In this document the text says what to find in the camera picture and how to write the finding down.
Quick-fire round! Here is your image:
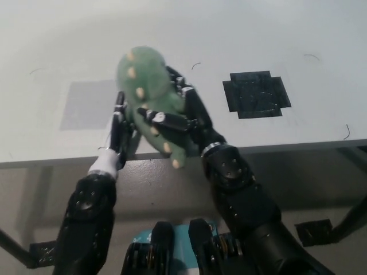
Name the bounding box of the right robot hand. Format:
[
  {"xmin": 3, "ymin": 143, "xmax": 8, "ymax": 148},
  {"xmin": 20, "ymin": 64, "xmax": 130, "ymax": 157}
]
[{"xmin": 136, "ymin": 65, "xmax": 229, "ymax": 158}]

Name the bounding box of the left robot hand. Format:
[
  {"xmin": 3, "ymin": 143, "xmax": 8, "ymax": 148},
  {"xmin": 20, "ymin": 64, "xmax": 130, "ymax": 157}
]
[{"xmin": 87, "ymin": 91, "xmax": 135, "ymax": 180}]

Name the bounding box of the green plush dinosaur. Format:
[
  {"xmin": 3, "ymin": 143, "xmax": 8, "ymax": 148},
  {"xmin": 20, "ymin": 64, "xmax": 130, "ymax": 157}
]
[{"xmin": 115, "ymin": 46, "xmax": 187, "ymax": 169}]

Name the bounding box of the grey tape square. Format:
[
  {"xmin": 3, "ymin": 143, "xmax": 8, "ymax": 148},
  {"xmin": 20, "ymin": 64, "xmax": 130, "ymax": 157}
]
[{"xmin": 59, "ymin": 80, "xmax": 116, "ymax": 131}]

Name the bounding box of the black tape cross patch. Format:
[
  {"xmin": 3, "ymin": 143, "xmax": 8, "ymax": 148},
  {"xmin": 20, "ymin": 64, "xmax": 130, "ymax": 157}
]
[{"xmin": 222, "ymin": 70, "xmax": 292, "ymax": 120}]

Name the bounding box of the black and teal robot torso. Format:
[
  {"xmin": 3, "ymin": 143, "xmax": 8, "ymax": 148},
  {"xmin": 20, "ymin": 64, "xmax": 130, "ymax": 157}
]
[{"xmin": 120, "ymin": 219, "xmax": 250, "ymax": 275}]

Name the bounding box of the black slanted table leg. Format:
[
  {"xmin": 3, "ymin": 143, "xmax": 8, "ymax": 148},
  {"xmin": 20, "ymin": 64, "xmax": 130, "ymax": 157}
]
[
  {"xmin": 329, "ymin": 200, "xmax": 367, "ymax": 244},
  {"xmin": 0, "ymin": 229, "xmax": 32, "ymax": 269}
]

